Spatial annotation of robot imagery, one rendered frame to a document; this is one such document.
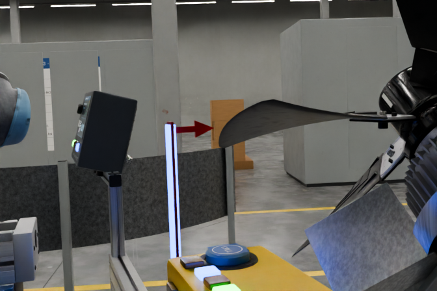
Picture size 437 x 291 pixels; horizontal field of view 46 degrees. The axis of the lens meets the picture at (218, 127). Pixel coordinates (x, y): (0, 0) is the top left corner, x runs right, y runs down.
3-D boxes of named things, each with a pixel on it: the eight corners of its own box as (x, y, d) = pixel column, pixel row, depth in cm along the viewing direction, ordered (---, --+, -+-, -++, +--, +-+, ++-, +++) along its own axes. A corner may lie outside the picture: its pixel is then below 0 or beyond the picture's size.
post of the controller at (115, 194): (125, 256, 121) (121, 173, 119) (112, 258, 120) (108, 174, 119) (123, 253, 123) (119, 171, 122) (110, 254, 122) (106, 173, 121)
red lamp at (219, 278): (231, 288, 40) (231, 280, 40) (209, 291, 39) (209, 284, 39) (224, 280, 41) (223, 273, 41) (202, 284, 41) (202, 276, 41)
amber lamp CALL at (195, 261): (204, 267, 45) (204, 260, 45) (185, 269, 44) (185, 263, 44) (198, 261, 47) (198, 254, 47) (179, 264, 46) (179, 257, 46)
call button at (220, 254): (256, 269, 45) (255, 250, 45) (214, 276, 44) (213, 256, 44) (240, 256, 49) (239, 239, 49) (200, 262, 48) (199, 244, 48)
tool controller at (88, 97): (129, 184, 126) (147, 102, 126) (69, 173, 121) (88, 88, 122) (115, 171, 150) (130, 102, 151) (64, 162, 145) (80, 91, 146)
